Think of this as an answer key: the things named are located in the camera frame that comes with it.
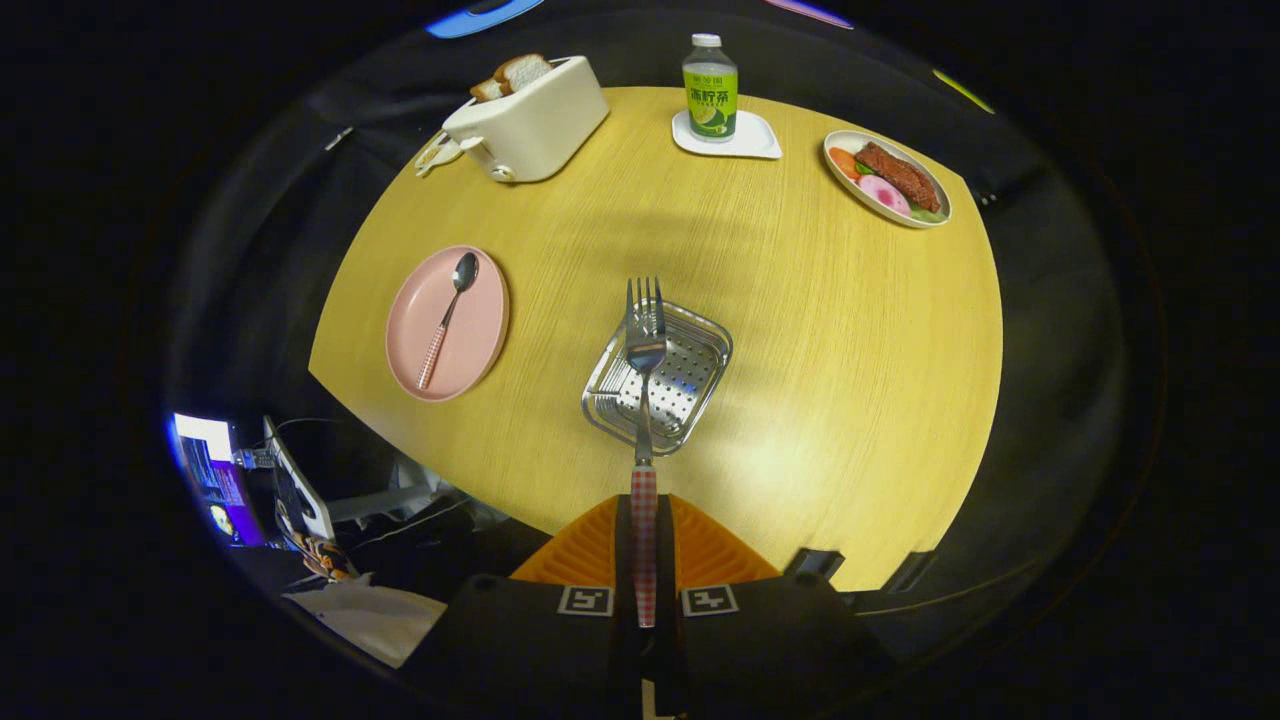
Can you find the pink round plate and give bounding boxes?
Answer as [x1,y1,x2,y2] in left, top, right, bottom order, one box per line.
[386,245,511,403]

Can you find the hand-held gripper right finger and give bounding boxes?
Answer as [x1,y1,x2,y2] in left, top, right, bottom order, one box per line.
[645,493,901,720]

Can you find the spoon with checked handle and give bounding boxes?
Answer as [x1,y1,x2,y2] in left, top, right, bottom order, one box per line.
[416,252,480,391]

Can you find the white plate with food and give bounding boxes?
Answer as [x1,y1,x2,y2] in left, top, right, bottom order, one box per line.
[823,130,953,229]

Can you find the fork with checked handle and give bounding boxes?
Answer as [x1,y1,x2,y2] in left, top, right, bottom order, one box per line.
[624,277,669,629]

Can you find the black bracket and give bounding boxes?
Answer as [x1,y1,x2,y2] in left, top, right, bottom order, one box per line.
[885,550,936,593]
[785,548,846,583]

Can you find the computer monitor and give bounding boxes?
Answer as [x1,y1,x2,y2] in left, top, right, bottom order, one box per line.
[168,412,266,548]

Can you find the white square coaster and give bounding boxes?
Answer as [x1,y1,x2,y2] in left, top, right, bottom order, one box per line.
[672,108,783,161]

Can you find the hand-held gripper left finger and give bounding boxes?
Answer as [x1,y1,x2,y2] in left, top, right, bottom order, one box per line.
[400,493,646,720]

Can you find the white toaster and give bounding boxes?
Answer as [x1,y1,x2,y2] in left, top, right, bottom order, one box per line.
[441,56,610,184]

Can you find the green label drink bottle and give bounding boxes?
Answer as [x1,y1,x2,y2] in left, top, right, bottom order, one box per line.
[682,33,739,143]

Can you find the white divided condiment dish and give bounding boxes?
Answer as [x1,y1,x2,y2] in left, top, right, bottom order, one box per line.
[415,133,464,179]

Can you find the square metal drain basket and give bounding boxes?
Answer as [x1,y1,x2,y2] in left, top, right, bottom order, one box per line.
[582,298,733,456]

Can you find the orange black device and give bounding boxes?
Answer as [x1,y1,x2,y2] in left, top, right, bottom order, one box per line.
[290,530,358,583]

